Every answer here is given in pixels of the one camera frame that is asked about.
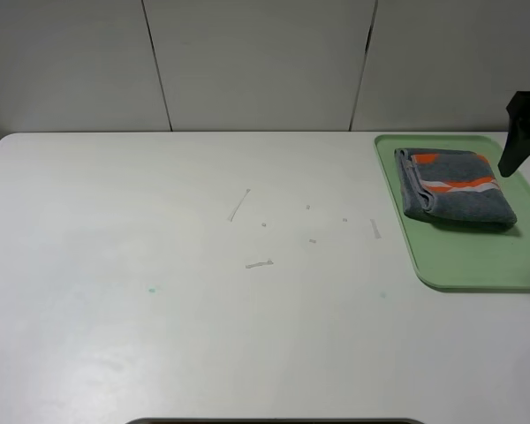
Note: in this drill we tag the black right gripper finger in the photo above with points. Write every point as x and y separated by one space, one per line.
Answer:
517 147

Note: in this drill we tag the grey towel with orange pattern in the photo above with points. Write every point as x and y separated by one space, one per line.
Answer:
452 187

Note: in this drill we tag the green plastic tray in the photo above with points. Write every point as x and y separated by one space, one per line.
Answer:
453 257

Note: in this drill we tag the clear tape strip right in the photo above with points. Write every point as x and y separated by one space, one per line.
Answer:
375 229

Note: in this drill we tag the clear tape strip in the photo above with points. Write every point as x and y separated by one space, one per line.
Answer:
375 229
258 264
231 216

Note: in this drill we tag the clear tape strip lower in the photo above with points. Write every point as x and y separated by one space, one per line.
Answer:
258 264

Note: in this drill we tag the clear tape strip upper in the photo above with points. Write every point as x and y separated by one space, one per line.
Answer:
231 216

